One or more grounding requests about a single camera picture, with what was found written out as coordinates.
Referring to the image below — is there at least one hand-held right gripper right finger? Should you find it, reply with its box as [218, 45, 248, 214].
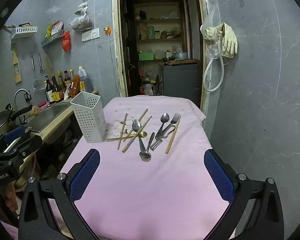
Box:
[204, 149, 292, 240]

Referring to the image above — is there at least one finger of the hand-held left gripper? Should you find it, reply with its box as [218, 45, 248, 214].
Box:
[4, 127, 32, 144]
[4, 134, 43, 157]

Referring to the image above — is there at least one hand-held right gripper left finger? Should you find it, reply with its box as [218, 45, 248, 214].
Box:
[18, 148, 100, 240]

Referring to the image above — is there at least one white perforated utensil holder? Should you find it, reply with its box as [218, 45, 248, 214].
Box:
[70, 91, 107, 143]

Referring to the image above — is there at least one steel spoon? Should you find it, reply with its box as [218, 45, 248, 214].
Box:
[132, 119, 146, 154]
[139, 132, 155, 162]
[155, 112, 170, 139]

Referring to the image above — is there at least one metal peeler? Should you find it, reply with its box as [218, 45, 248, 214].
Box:
[149, 124, 176, 152]

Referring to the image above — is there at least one steel fork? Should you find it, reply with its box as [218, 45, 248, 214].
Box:
[161, 113, 181, 138]

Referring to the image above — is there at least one purple banded bamboo chopstick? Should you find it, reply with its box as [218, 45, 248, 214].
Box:
[117, 113, 128, 150]
[122, 116, 153, 153]

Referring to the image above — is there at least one person's left hand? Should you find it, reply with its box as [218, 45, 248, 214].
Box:
[5, 182, 20, 212]

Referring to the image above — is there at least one steel sink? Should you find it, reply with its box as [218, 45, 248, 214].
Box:
[25, 104, 71, 133]

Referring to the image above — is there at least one beige kitchen counter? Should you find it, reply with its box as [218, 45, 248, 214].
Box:
[15, 90, 100, 160]

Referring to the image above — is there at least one chrome faucet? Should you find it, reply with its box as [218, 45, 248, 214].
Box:
[14, 88, 32, 125]

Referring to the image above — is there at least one pink floral cloth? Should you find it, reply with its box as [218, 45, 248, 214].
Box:
[0, 95, 237, 240]

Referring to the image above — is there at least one wooden grater board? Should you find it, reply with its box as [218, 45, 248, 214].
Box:
[11, 42, 22, 84]

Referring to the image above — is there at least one gold spoon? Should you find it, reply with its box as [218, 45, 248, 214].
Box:
[125, 131, 148, 145]

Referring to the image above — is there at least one large oil jug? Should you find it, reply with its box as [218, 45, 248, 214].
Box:
[77, 66, 93, 93]

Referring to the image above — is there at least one grey metal cabinet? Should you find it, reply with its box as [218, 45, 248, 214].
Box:
[159, 61, 202, 98]

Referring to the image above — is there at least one crumpled plastic bag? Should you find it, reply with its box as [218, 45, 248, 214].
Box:
[140, 82, 155, 96]

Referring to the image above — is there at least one red plastic bag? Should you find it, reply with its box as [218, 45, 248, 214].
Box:
[62, 31, 72, 52]

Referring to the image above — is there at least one red seasoning packet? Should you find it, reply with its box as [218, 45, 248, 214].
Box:
[52, 21, 64, 35]

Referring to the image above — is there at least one clear plastic bag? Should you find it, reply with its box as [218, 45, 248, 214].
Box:
[205, 44, 224, 61]

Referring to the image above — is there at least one black range hood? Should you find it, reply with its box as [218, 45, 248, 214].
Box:
[0, 0, 32, 33]

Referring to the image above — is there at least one clear bag of dried goods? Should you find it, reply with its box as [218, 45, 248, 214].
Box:
[70, 1, 94, 30]

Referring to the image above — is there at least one pale yellow rubber glove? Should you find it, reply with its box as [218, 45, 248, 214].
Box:
[204, 26, 224, 41]
[220, 22, 238, 58]

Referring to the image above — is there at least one green box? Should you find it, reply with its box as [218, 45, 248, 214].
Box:
[139, 52, 155, 61]

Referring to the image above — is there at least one dark wooden door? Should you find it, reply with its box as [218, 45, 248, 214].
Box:
[122, 0, 135, 97]

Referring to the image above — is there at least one wooden storage shelf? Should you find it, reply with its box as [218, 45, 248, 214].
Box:
[134, 1, 188, 61]

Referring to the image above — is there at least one black handled wok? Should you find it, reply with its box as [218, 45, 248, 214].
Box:
[0, 104, 33, 140]

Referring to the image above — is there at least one hanging wire strainer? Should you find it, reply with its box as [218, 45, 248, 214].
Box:
[31, 56, 46, 92]

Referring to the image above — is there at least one white hose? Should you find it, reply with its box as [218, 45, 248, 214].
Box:
[202, 34, 226, 92]

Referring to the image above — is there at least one grey wall shelf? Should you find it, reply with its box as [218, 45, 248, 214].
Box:
[41, 30, 65, 47]

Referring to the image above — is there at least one white wall basket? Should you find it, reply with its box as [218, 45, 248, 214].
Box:
[11, 26, 38, 40]

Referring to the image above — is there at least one white wall socket panel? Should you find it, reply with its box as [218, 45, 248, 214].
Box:
[81, 28, 100, 42]

